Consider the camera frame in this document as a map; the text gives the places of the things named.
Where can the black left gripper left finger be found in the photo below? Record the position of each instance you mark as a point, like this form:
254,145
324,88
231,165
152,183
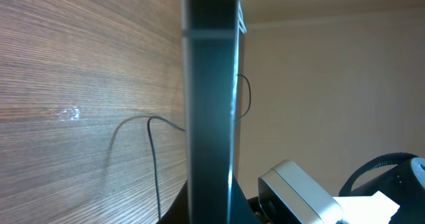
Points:
178,213

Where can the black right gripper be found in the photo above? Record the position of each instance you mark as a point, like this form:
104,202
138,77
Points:
256,208

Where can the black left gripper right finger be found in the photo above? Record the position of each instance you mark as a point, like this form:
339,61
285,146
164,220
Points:
240,211

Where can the teal Galaxy smartphone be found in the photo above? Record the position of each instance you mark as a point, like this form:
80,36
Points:
210,46

